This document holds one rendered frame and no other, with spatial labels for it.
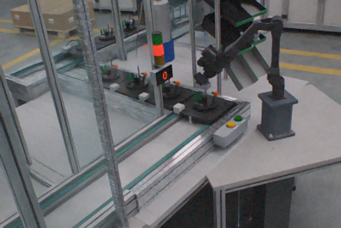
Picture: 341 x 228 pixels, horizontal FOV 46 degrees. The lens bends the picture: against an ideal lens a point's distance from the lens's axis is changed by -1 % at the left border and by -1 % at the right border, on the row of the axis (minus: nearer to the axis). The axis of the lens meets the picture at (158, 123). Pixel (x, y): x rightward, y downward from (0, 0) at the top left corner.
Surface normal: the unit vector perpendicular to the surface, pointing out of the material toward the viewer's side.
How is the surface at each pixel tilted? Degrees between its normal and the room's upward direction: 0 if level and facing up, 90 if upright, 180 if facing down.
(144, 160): 0
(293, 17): 90
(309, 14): 90
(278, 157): 0
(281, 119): 90
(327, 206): 0
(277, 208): 90
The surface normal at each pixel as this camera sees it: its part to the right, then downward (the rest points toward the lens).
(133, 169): -0.10, -0.85
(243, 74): 0.37, -0.36
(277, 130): 0.23, 0.48
